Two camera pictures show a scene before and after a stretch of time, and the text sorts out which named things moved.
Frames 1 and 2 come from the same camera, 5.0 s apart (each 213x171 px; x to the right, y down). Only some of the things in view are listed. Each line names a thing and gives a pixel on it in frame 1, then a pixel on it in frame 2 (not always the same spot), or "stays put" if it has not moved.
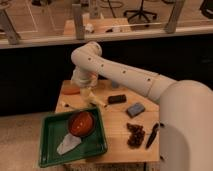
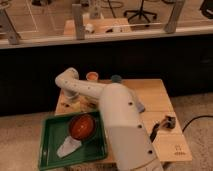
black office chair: (140, 12) stays put
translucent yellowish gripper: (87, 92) → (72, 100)
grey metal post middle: (79, 21) stays put
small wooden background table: (99, 24) stays put
